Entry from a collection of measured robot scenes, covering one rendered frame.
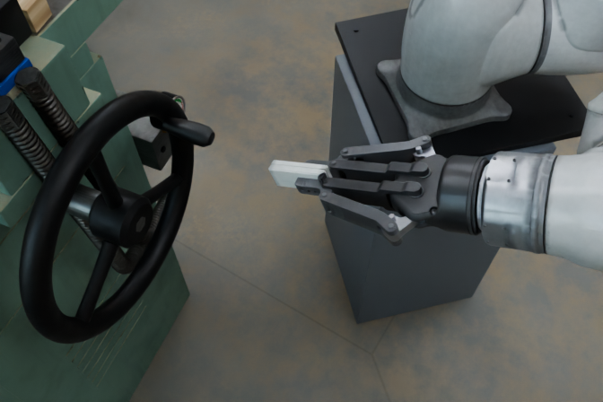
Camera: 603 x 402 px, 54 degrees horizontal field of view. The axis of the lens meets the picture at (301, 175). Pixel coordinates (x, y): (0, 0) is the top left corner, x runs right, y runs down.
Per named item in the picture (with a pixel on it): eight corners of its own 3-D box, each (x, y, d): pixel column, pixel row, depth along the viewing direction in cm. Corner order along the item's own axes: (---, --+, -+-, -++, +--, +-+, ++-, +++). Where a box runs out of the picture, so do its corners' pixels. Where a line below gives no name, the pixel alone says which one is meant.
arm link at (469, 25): (393, 37, 103) (407, -76, 85) (498, 32, 103) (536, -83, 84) (404, 109, 94) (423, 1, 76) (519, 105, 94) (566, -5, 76)
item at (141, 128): (162, 171, 103) (152, 143, 96) (102, 150, 106) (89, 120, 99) (186, 137, 107) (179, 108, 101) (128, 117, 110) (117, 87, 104)
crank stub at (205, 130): (212, 152, 66) (204, 147, 64) (167, 135, 68) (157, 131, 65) (220, 130, 66) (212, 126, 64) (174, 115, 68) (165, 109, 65)
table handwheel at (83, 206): (152, 333, 79) (2, 375, 50) (28, 279, 83) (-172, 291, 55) (227, 129, 80) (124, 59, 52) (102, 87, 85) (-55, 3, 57)
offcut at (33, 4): (21, 7, 73) (10, -15, 70) (52, 14, 72) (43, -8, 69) (4, 25, 71) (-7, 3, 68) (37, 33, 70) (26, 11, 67)
